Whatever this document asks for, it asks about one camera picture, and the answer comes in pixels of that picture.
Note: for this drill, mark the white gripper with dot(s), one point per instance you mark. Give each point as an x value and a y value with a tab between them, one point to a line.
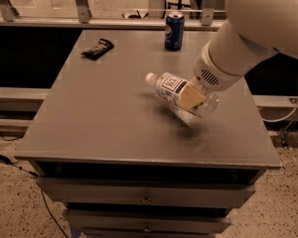
211	72

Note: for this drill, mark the upper grey drawer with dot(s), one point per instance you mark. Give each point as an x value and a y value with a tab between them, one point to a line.
129	192

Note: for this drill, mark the metal railing frame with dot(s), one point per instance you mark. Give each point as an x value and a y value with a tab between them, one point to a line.
205	15

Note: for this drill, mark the clear plastic tea bottle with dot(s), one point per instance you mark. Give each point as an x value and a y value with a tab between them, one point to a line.
168	87

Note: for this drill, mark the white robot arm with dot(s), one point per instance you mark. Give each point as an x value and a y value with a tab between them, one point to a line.
254	31

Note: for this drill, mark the black snack packet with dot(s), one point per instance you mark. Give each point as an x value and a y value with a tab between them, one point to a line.
99	50

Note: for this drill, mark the blue pepsi can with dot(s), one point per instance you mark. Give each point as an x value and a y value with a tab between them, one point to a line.
174	31

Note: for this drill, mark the lower grey drawer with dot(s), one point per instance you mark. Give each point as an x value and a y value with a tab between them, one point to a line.
145	222

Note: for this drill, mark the grey drawer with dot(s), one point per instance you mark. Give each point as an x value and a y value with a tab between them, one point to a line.
145	222
129	192

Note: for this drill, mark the grey drawer cabinet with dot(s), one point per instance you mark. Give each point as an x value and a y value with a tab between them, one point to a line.
101	120

